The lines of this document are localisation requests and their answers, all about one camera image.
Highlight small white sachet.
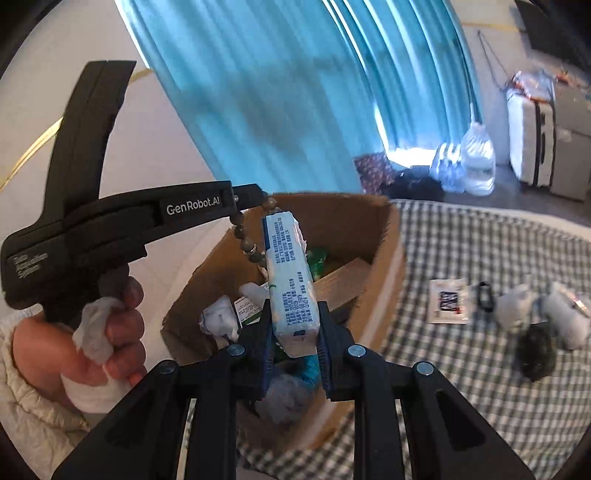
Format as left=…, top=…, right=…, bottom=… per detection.
left=428, top=279, right=469, bottom=325

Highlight white tissue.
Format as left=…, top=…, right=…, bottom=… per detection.
left=198, top=281, right=270, bottom=347

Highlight white plush bear toy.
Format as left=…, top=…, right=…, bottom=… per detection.
left=495, top=284, right=535, bottom=331

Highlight clear plastic bag floral item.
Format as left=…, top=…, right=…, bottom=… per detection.
left=254, top=373, right=315, bottom=425

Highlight brown bead bracelet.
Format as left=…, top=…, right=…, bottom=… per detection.
left=228, top=195, right=280, bottom=269

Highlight white cylinder bottle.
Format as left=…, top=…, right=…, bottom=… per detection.
left=542, top=282, right=590, bottom=350

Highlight blue white tissue pack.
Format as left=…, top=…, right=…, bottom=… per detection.
left=263, top=212, right=321, bottom=358

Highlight green plastic wrapper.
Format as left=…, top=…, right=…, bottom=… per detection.
left=307, top=247, right=328, bottom=281

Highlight blue pill blister pack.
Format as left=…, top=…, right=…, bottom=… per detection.
left=273, top=355, right=322, bottom=391

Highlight tan kraft paper box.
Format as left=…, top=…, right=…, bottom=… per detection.
left=314, top=258, right=370, bottom=311

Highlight person left hand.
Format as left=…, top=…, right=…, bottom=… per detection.
left=11, top=277, right=146, bottom=413

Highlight checkered bed sheet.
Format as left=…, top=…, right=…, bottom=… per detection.
left=381, top=200, right=590, bottom=479

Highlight brown cardboard box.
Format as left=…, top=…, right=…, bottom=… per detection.
left=161, top=193, right=405, bottom=453

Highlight large blue curtain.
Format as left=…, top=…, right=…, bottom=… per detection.
left=118, top=1, right=482, bottom=192

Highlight dark clothes on floor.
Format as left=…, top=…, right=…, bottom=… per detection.
left=380, top=166, right=445, bottom=202

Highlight pack of water bottles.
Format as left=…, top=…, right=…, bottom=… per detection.
left=430, top=143, right=465, bottom=194

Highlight floral patterned bag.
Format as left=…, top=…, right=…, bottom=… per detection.
left=353, top=152, right=396, bottom=195

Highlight large water jug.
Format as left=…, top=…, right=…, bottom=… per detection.
left=461, top=122, right=496, bottom=196

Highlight grey mini fridge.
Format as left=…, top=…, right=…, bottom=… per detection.
left=550, top=83, right=590, bottom=201

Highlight white suitcase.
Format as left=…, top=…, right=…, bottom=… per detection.
left=506, top=89, right=555, bottom=188

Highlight black wall television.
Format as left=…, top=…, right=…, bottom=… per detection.
left=515, top=0, right=590, bottom=73

